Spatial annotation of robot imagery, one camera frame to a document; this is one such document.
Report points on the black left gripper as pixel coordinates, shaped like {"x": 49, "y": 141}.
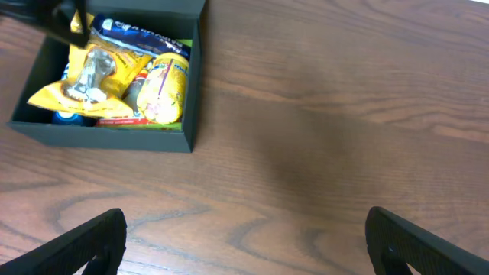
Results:
{"x": 48, "y": 16}

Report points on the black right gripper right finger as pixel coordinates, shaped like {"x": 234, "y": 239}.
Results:
{"x": 397, "y": 246}

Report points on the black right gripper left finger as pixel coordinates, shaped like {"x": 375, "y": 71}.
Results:
{"x": 96, "y": 246}

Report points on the yellow snack bag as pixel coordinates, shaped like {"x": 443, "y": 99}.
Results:
{"x": 98, "y": 76}

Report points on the blue Dairy Milk chocolate bar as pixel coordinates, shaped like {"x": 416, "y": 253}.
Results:
{"x": 136, "y": 38}

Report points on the Haribo gummy bag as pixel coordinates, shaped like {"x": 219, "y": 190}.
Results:
{"x": 137, "y": 120}

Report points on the dark green box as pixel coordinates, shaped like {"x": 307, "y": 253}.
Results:
{"x": 173, "y": 18}

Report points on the yellow gum bottle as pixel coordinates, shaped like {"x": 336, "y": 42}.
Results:
{"x": 162, "y": 95}

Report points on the blue Oreo cookie pack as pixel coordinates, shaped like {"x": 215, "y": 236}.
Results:
{"x": 67, "y": 118}

